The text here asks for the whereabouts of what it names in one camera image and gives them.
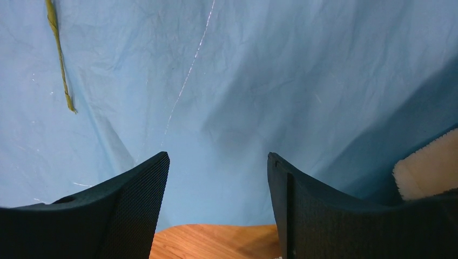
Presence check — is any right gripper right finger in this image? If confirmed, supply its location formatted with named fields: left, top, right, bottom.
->
left=267, top=153, right=457, bottom=258

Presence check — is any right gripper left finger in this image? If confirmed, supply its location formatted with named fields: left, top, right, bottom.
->
left=1, top=152, right=170, bottom=258

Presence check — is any blue wrapping paper sheet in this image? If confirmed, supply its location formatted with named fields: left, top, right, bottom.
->
left=1, top=1, right=457, bottom=230

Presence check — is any single brown fake rose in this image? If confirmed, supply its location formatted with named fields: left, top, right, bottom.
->
left=45, top=0, right=77, bottom=114

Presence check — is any black floral plush blanket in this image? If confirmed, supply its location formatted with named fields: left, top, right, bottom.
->
left=393, top=129, right=457, bottom=201

